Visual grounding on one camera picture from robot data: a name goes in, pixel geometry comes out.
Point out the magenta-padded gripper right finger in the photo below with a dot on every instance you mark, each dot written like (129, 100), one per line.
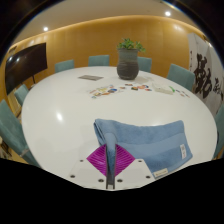
(124, 160)

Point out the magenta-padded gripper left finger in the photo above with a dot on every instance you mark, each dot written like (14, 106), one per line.
(97, 161)

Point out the blue terry towel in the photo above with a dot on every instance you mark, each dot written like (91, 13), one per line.
(150, 140)

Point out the colourful sticker sheet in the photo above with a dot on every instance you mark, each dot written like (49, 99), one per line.
(102, 91)

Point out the white flat box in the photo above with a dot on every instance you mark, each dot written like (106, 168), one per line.
(162, 89)

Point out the grey booklet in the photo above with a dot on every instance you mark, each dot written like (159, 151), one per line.
(90, 77)

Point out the potted plant in grey vase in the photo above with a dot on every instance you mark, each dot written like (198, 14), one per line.
(127, 66)

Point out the teal chairs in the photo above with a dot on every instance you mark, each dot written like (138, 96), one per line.
(10, 126)

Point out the white calligraphy folding screen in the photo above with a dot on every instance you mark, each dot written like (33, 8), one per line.
(206, 73)

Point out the black screen on stand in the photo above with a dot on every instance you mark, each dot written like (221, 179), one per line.
(25, 65)

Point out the ceiling lights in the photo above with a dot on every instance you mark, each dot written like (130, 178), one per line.
(167, 13)

